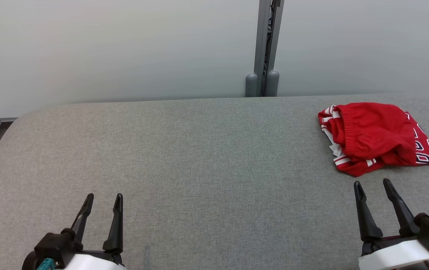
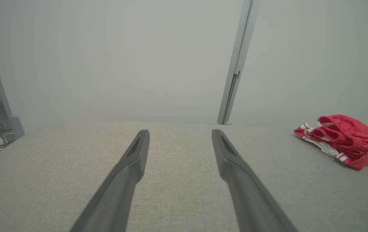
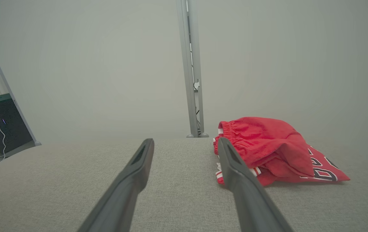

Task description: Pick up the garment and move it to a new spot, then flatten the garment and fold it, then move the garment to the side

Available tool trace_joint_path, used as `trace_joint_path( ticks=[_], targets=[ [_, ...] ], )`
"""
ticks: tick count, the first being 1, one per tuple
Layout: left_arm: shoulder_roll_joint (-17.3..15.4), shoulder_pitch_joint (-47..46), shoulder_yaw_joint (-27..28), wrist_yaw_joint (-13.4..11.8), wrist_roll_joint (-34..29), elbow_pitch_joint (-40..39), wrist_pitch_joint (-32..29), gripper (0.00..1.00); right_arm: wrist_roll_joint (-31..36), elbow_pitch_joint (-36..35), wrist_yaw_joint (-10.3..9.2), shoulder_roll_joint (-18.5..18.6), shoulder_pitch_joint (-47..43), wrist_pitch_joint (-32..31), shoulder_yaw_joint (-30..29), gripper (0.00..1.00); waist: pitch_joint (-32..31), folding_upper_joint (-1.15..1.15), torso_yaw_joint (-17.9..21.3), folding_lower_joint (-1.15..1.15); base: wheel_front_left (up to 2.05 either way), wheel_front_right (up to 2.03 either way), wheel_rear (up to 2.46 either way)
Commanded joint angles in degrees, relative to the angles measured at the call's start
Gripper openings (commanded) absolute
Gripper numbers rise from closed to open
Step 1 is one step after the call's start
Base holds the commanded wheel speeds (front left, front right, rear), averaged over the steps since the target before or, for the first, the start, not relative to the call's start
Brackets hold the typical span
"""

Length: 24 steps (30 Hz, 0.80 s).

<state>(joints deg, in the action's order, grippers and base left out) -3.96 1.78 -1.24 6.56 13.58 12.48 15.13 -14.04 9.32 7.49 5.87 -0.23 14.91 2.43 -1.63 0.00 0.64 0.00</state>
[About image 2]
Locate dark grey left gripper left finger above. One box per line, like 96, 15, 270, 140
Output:
69, 129, 151, 232

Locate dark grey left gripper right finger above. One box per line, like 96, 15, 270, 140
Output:
212, 129, 297, 232

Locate red white Bulls jersey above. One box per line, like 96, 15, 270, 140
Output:
293, 122, 368, 170

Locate red white Bulls shorts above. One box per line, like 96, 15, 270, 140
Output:
311, 114, 368, 163

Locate grey fabric sofa surface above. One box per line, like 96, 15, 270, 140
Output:
0, 121, 368, 232

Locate grey metal partition post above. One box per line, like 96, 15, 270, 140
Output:
216, 0, 261, 125

